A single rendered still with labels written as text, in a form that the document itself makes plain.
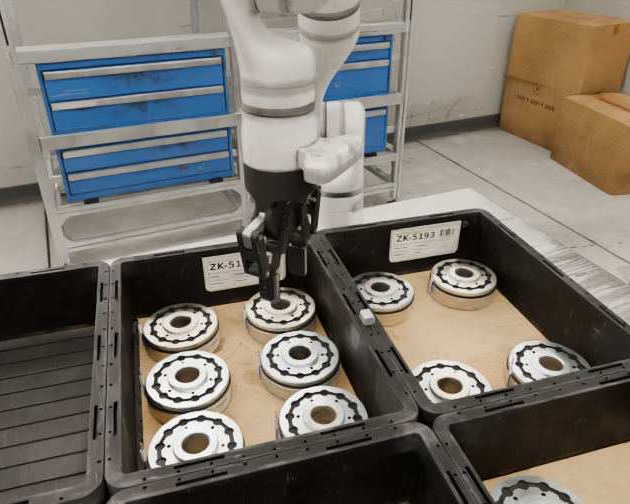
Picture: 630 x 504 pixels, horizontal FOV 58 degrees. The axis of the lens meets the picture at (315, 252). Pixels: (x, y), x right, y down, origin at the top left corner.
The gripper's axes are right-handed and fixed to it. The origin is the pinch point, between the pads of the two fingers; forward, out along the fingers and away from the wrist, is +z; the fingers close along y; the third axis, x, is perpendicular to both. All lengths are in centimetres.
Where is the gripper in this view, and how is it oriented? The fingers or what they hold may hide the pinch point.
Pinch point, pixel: (284, 275)
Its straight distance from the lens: 64.5
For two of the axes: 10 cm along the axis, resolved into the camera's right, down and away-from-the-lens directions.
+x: 8.8, 2.4, -4.0
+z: 0.0, 8.6, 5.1
